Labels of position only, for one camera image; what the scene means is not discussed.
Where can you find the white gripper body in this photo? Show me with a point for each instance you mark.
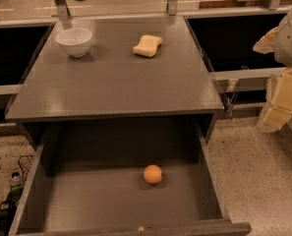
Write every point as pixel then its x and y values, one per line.
pixel 290 40

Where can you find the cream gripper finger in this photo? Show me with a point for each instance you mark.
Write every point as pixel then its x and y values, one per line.
pixel 277 110
pixel 266 43

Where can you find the orange fruit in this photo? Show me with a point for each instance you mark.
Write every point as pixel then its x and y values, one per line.
pixel 153 174

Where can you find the grey cabinet counter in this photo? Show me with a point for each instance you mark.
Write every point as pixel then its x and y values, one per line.
pixel 112 81

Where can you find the open grey wooden drawer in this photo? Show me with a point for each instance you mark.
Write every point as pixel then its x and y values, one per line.
pixel 87 179

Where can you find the yellow sponge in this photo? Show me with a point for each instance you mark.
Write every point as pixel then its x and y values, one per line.
pixel 147 45

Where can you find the white ceramic bowl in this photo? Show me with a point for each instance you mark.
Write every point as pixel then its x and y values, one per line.
pixel 75 42

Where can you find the green bottle on floor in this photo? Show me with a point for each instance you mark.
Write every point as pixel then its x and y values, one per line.
pixel 16 188

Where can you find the metal bracket left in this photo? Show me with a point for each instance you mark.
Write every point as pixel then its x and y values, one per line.
pixel 62 10

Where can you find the black wire basket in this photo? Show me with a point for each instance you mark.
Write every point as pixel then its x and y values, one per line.
pixel 25 162

